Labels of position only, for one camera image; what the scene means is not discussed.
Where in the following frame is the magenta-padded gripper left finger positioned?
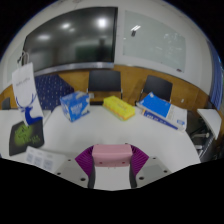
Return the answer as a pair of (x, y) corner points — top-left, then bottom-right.
(54, 145), (97, 190)

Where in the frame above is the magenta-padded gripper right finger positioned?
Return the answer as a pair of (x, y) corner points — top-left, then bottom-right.
(128, 144), (173, 190)

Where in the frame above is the pink charger block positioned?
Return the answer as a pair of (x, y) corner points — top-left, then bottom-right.
(91, 143), (134, 168)

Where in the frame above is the white and blue box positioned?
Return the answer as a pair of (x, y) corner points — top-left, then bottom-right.
(141, 103), (188, 132)

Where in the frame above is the blue tissue box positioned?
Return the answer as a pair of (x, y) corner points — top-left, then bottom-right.
(59, 90), (91, 123)

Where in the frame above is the yellow box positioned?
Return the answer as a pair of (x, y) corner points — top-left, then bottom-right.
(102, 95), (137, 121)

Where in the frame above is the blue notebook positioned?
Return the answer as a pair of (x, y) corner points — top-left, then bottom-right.
(135, 92), (172, 119)

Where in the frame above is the small white side table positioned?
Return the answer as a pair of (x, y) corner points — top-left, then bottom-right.
(196, 108), (223, 140)

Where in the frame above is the group of black chairs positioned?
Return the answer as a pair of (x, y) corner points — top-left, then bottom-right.
(1, 68), (174, 111)

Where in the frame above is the white paper bag blue deer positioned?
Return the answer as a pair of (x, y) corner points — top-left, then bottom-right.
(11, 51), (44, 127)

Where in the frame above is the large glass whiteboard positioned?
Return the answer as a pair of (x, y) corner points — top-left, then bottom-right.
(122, 9), (187, 73)

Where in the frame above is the small glass whiteboard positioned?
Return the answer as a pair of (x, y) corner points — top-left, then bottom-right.
(5, 41), (26, 83)

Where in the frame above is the large black wall screen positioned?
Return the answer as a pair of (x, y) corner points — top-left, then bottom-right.
(22, 6), (119, 73)

